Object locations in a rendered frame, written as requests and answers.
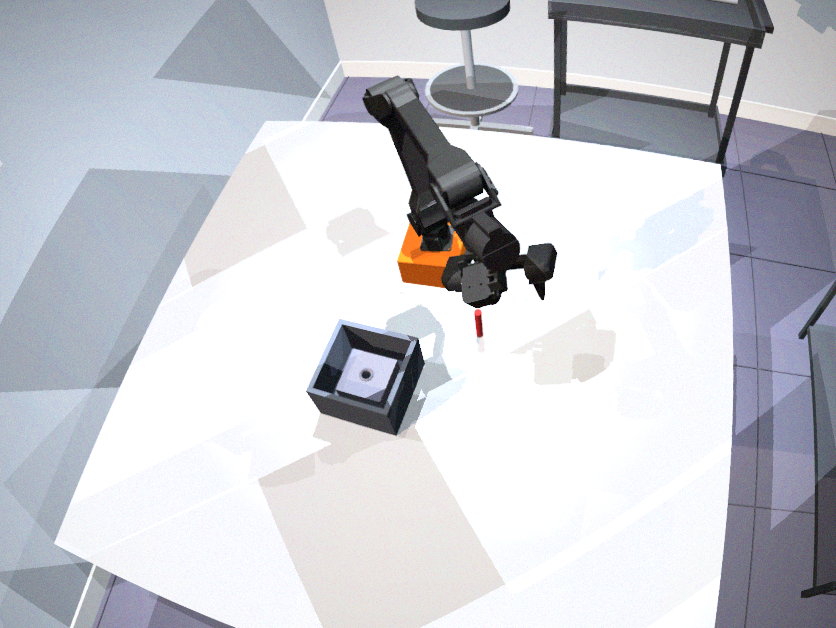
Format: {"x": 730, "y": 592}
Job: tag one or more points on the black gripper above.
{"x": 538, "y": 264}

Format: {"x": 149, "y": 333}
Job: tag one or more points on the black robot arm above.
{"x": 445, "y": 181}

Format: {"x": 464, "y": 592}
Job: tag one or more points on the red peg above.
{"x": 479, "y": 323}

